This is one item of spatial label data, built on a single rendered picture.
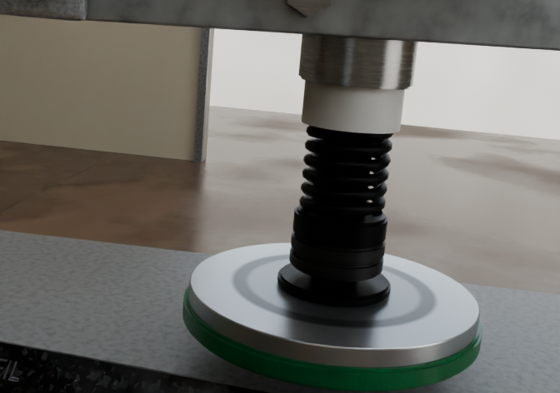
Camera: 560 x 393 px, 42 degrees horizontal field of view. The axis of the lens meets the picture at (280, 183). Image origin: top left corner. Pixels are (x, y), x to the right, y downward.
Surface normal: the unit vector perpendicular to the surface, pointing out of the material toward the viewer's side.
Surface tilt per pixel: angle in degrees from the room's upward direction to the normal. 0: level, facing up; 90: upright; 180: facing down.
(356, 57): 90
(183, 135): 90
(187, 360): 0
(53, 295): 0
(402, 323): 0
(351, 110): 90
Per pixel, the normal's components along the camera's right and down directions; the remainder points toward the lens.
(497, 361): 0.08, -0.97
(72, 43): -0.11, 0.20
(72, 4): 0.14, 0.22
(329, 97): -0.52, 0.14
